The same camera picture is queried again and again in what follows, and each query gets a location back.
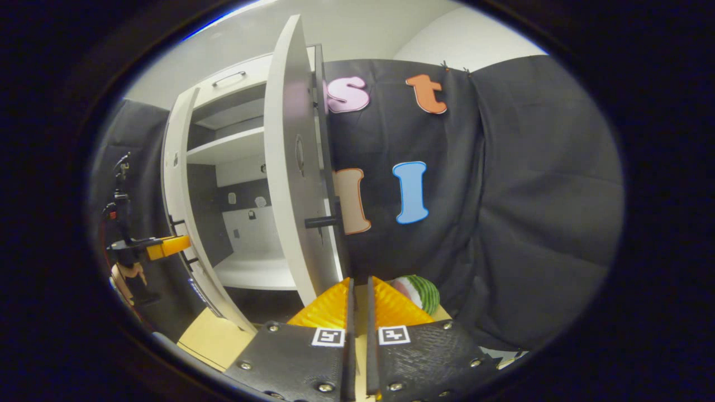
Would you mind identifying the black backdrop cloth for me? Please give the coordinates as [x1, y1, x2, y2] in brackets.
[89, 54, 625, 352]

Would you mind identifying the beige cabinet drawer front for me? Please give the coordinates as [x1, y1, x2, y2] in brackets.
[196, 46, 313, 109]

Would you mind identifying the white printed packet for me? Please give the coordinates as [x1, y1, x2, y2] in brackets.
[479, 346, 528, 370]

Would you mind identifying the beige cabinet shelf board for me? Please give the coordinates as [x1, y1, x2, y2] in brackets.
[186, 127, 266, 165]

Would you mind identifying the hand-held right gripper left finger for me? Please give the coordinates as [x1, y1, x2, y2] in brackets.
[223, 277, 356, 402]

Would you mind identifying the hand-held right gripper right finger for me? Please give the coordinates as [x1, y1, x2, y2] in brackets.
[366, 275, 501, 402]

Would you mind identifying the striped green watermelon toy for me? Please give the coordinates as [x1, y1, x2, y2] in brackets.
[391, 274, 441, 317]

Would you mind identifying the beige double-door shoe cabinet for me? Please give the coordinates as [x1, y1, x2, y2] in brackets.
[161, 14, 350, 336]

